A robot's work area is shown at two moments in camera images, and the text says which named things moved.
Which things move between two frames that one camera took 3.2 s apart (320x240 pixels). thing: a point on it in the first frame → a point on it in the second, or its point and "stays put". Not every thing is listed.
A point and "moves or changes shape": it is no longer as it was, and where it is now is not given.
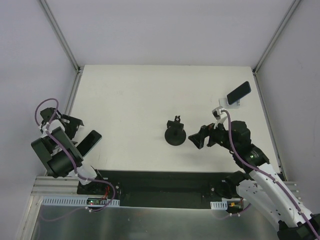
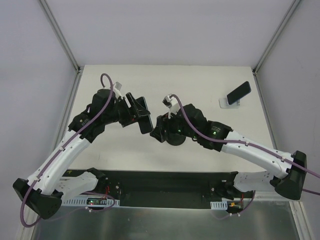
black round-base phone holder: x=175 y=134 stays put
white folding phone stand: x=223 y=103 stays put
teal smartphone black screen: x=88 y=143 moves or changes shape
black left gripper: x=60 y=119 → x=129 y=109
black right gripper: x=207 y=138 → x=165 y=128
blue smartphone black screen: x=239 y=93 stays put
